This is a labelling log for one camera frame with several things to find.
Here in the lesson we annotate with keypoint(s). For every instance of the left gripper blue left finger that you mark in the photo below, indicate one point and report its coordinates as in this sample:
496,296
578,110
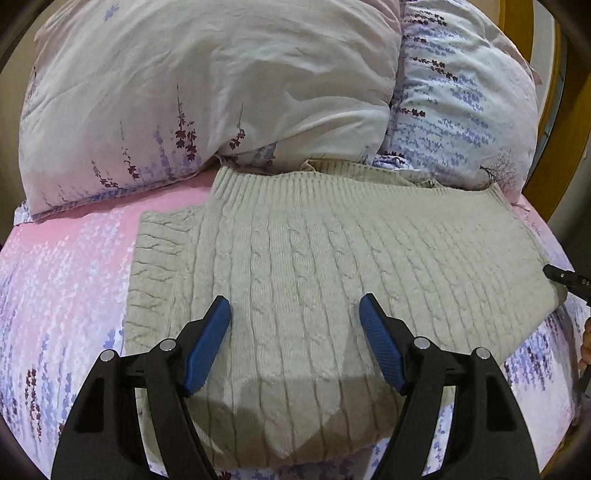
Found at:
101,438

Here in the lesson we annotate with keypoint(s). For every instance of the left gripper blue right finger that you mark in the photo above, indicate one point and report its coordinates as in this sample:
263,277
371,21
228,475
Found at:
489,438

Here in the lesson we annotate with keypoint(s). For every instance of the beige cable knit sweater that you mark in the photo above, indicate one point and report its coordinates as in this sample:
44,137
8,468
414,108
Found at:
295,380

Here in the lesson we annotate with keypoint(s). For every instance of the person's right hand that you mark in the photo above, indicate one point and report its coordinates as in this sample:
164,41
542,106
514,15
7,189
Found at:
585,349

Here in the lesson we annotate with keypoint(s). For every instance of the pink floral bed sheet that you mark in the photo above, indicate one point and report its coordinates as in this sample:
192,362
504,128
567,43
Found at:
64,285

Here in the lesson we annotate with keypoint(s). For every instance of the right blue floral pillow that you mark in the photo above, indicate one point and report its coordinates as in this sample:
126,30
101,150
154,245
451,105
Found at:
464,109

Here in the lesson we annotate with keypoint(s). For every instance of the wooden framed glass door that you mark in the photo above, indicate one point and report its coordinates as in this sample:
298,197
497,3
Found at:
560,32

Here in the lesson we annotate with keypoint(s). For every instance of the left pink floral pillow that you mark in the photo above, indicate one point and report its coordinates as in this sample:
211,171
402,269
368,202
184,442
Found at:
126,96

